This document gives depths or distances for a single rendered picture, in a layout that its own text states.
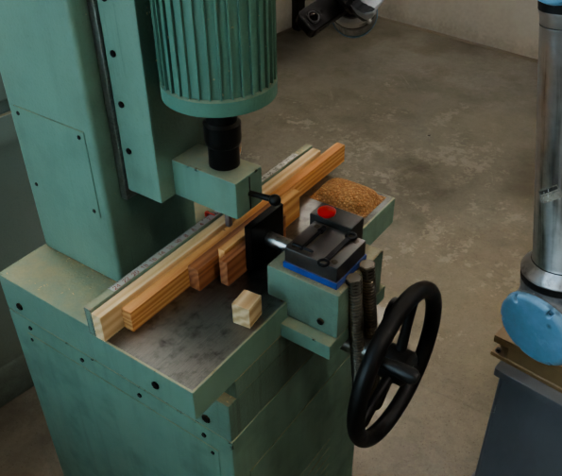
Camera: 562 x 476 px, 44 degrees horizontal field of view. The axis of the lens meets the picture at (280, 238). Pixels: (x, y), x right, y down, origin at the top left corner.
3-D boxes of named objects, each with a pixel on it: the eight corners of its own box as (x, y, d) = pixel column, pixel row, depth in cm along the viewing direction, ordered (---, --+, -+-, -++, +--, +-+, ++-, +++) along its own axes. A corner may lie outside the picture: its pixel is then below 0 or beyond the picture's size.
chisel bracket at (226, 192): (238, 228, 115) (235, 184, 110) (174, 201, 122) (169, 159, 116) (264, 207, 120) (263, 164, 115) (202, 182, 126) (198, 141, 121)
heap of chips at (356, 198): (365, 218, 131) (366, 206, 130) (309, 197, 137) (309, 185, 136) (386, 197, 137) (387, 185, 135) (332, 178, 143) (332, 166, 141)
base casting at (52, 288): (229, 446, 114) (227, 408, 108) (6, 309, 141) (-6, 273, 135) (367, 295, 143) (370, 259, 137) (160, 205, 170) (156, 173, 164)
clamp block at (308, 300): (335, 341, 110) (337, 297, 105) (265, 308, 116) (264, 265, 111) (381, 290, 120) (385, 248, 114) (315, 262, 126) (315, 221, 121)
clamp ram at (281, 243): (281, 285, 116) (281, 242, 110) (246, 269, 119) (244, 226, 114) (312, 257, 121) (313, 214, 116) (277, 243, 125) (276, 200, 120)
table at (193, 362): (246, 454, 97) (245, 426, 93) (94, 361, 111) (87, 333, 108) (437, 238, 136) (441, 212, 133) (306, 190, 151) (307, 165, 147)
